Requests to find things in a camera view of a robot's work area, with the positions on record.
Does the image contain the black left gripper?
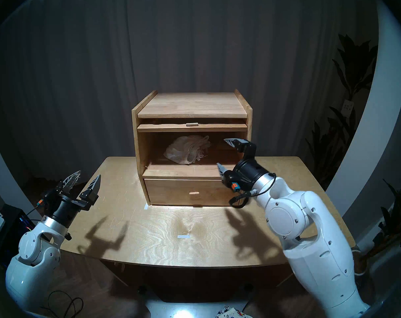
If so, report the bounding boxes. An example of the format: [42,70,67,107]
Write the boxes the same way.
[43,171,102,227]

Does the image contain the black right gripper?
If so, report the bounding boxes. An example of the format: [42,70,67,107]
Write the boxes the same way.
[216,138,271,192]

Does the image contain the white pants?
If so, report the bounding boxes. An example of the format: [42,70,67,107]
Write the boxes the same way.
[163,135,211,165]

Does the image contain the wooden drawer with knob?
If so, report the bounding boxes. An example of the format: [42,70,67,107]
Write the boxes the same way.
[143,178,244,207]

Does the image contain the grey curtain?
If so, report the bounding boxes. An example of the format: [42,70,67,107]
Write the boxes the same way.
[0,0,379,188]

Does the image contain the tall dark leafy plant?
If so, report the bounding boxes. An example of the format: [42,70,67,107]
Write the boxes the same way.
[305,34,379,188]

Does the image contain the patterned cloth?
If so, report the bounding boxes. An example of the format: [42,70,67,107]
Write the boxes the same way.
[215,306,247,318]

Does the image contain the white round plant pot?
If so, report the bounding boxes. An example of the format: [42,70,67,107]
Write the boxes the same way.
[352,248,368,277]

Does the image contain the dark plant in white pot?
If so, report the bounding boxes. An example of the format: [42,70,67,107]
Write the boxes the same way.
[363,178,401,261]

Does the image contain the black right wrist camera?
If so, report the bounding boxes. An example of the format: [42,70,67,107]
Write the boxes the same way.
[223,172,250,192]

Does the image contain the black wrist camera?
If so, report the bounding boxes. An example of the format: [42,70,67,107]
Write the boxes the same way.
[38,188,57,207]
[223,172,250,192]

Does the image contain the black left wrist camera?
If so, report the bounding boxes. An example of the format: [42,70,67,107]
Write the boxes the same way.
[38,188,57,207]

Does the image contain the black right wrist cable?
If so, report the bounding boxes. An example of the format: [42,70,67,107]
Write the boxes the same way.
[229,173,277,209]

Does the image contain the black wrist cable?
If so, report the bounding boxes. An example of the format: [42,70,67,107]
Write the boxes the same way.
[24,203,42,219]
[229,173,277,209]

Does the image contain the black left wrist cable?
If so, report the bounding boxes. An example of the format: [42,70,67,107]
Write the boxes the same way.
[24,203,42,219]

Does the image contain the wooden cabinet frame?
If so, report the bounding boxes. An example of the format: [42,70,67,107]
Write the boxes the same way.
[132,89,253,207]

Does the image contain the black floor cable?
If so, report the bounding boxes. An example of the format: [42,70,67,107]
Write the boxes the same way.
[42,290,84,318]

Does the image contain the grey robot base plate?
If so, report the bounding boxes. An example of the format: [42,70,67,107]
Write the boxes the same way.
[144,297,247,318]

